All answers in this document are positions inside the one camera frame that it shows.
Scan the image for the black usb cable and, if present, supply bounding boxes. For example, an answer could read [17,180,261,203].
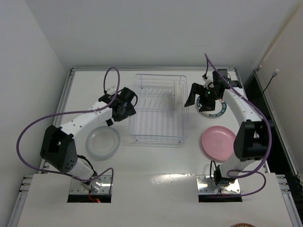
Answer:
[262,69,280,93]

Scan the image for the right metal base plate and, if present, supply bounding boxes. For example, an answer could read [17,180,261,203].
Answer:
[196,175,241,196]

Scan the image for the metal base plate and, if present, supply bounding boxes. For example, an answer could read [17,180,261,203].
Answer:
[196,175,241,196]
[69,175,112,195]

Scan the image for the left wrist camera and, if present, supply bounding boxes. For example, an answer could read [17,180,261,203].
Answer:
[104,86,117,96]

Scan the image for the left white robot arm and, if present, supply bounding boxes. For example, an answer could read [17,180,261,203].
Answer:
[40,87,138,184]

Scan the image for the green rimmed white plate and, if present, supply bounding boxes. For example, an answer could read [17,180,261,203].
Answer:
[196,97,227,118]

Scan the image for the white ribbed plate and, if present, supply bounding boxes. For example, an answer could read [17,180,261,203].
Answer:
[174,81,183,111]

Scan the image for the clear glass plate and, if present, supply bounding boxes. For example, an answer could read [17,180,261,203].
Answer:
[86,126,121,161]

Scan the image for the purple cable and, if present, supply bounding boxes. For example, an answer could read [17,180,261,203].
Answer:
[202,53,273,197]
[16,67,120,190]

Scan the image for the pink plate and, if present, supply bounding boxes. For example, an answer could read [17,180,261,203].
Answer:
[201,126,236,162]

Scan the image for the white wire dish rack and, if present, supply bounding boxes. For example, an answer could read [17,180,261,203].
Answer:
[128,74,189,145]

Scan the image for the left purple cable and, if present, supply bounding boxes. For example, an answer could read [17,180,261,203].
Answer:
[16,67,120,190]

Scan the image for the brown round object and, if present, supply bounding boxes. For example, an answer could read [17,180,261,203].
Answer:
[231,223,256,227]

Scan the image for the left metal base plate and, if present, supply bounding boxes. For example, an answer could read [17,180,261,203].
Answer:
[69,175,112,195]

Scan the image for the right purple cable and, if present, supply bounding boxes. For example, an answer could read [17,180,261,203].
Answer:
[202,53,273,197]

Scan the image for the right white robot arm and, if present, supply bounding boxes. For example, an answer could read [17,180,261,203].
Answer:
[184,69,275,185]

